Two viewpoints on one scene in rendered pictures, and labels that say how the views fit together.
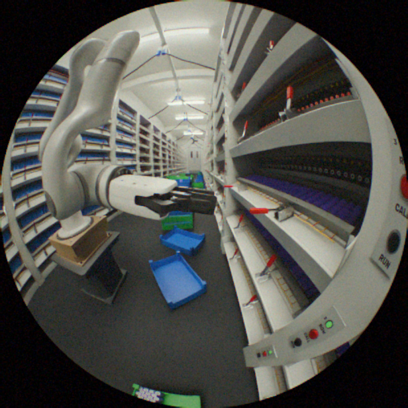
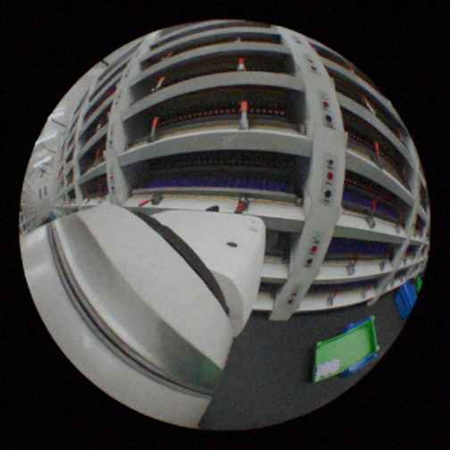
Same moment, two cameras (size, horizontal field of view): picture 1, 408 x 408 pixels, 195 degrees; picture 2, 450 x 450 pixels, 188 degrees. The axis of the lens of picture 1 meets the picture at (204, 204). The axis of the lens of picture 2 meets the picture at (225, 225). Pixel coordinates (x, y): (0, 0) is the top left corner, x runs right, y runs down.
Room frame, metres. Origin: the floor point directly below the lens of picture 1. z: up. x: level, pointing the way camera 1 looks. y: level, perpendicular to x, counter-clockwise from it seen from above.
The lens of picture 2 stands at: (0.15, 0.18, 0.60)
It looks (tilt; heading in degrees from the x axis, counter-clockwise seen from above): 25 degrees down; 285
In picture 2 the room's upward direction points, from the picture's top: straight up
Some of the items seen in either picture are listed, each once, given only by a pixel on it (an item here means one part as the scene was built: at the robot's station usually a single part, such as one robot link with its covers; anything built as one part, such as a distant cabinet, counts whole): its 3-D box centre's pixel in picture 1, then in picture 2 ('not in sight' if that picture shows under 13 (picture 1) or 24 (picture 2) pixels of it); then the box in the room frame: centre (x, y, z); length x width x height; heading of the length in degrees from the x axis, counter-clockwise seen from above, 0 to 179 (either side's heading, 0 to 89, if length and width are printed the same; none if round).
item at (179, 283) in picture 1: (175, 276); not in sight; (0.41, 0.16, 0.04); 0.30 x 0.20 x 0.08; 36
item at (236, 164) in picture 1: (243, 123); (129, 121); (0.69, -0.23, 0.85); 0.20 x 0.09 x 1.70; 92
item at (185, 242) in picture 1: (182, 239); not in sight; (0.77, 0.17, 0.04); 0.30 x 0.20 x 0.08; 64
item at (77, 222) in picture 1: (67, 208); not in sight; (0.28, 0.59, 0.47); 0.19 x 0.19 x 0.18
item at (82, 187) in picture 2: (222, 144); (83, 157); (1.39, -0.21, 0.85); 0.20 x 0.09 x 1.70; 92
